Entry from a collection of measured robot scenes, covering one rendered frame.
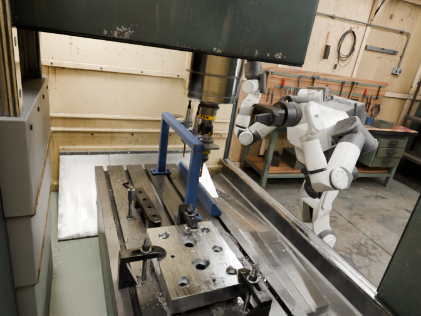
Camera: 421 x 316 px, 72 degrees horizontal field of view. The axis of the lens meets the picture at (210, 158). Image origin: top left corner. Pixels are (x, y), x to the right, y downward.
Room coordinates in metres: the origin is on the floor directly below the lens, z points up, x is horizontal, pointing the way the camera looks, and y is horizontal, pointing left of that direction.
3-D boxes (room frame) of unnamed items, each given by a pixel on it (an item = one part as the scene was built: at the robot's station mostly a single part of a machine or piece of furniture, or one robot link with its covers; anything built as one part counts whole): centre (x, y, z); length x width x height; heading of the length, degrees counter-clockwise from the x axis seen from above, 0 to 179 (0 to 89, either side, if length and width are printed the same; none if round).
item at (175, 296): (0.71, 0.00, 0.97); 0.29 x 0.23 x 0.05; 27
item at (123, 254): (0.66, 0.15, 0.97); 0.13 x 0.03 x 0.15; 117
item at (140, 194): (0.98, 0.22, 0.93); 0.26 x 0.05 x 0.06; 32
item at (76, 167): (1.42, 0.31, 0.75); 0.89 x 0.70 x 0.26; 117
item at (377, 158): (3.86, -1.55, 0.71); 2.21 x 0.95 x 1.43; 111
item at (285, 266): (1.20, -0.24, 0.70); 0.90 x 0.30 x 0.16; 27
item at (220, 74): (0.84, 0.03, 1.49); 0.16 x 0.16 x 0.12
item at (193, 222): (0.88, 0.05, 0.97); 0.13 x 0.03 x 0.15; 27
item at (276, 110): (0.99, -0.19, 1.38); 0.13 x 0.12 x 0.10; 34
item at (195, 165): (1.02, 0.05, 1.05); 0.10 x 0.05 x 0.30; 117
